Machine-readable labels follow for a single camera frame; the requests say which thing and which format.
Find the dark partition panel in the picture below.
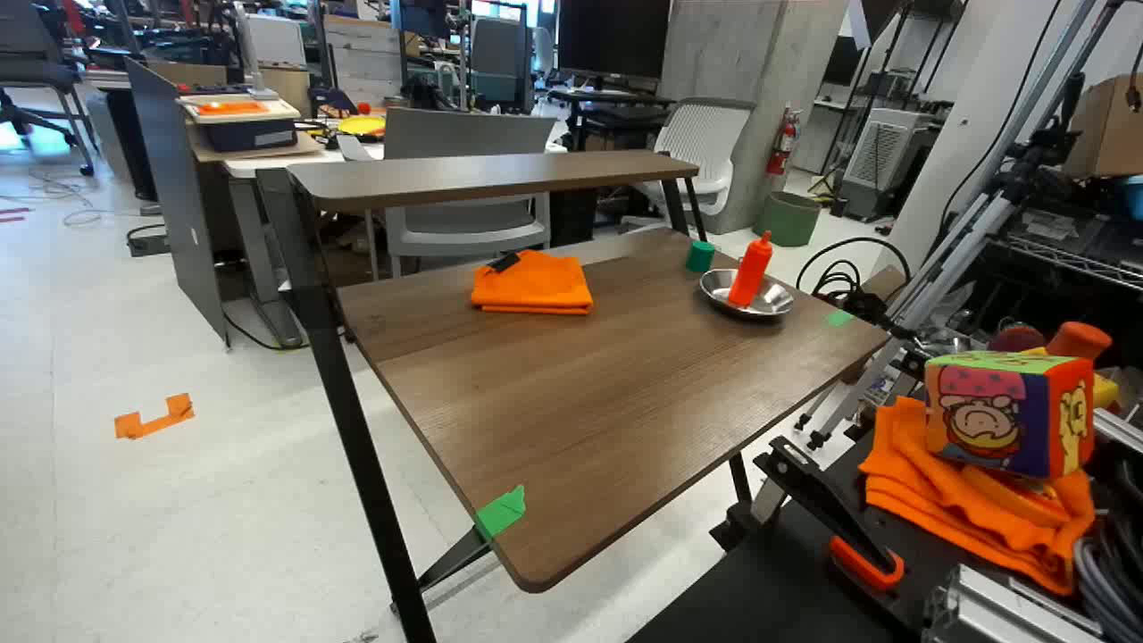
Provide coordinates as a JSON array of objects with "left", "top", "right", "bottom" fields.
[{"left": 123, "top": 58, "right": 235, "bottom": 350}]

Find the aluminium extrusion bar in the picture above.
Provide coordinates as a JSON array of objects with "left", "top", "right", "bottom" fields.
[{"left": 922, "top": 562, "right": 1112, "bottom": 643}]

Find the large green tape piece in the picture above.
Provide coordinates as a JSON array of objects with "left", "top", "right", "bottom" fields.
[{"left": 471, "top": 482, "right": 528, "bottom": 545}]

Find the wooden table with black frame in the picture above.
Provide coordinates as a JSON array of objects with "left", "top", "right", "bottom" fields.
[{"left": 253, "top": 168, "right": 896, "bottom": 643}]

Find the colorful plush cube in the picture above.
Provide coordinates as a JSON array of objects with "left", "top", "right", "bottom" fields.
[{"left": 922, "top": 348, "right": 1101, "bottom": 482}]

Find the cardboard box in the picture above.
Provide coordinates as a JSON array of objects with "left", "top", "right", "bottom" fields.
[{"left": 1062, "top": 70, "right": 1143, "bottom": 181}]

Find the black clamp with orange handle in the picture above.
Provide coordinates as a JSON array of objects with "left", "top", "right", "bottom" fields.
[{"left": 750, "top": 436, "right": 912, "bottom": 600}]

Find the crumpled orange cloth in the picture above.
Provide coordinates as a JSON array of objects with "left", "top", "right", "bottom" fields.
[{"left": 856, "top": 392, "right": 1101, "bottom": 600}]

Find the orange floor bracket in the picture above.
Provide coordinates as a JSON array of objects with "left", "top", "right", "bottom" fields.
[{"left": 109, "top": 388, "right": 195, "bottom": 443}]

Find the folded orange cloth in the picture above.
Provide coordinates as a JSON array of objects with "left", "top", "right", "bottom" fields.
[{"left": 467, "top": 248, "right": 597, "bottom": 323}]

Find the black cable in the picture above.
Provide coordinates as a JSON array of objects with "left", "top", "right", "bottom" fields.
[{"left": 794, "top": 232, "right": 915, "bottom": 316}]

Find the black office chair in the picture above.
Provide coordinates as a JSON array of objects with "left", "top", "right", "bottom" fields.
[{"left": 0, "top": 0, "right": 102, "bottom": 177}]

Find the black monitor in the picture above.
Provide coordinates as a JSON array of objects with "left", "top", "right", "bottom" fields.
[{"left": 553, "top": 0, "right": 671, "bottom": 87}]

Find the green bin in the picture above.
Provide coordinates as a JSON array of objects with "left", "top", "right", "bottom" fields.
[{"left": 756, "top": 189, "right": 826, "bottom": 251}]

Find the gray chair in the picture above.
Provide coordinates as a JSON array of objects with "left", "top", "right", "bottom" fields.
[{"left": 378, "top": 105, "right": 560, "bottom": 280}]

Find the long wooden table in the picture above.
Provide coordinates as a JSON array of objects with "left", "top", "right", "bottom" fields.
[{"left": 284, "top": 146, "right": 708, "bottom": 282}]

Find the box with orange lid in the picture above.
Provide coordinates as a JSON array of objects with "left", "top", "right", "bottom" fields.
[{"left": 175, "top": 89, "right": 304, "bottom": 155}]

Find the silver tripod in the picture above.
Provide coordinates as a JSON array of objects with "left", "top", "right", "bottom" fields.
[{"left": 794, "top": 0, "right": 1129, "bottom": 449}]

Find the gray cable bundle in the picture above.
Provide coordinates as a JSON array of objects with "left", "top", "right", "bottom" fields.
[{"left": 1066, "top": 520, "right": 1143, "bottom": 643}]

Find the red fire extinguisher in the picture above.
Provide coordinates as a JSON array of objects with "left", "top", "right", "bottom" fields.
[{"left": 764, "top": 105, "right": 803, "bottom": 181}]

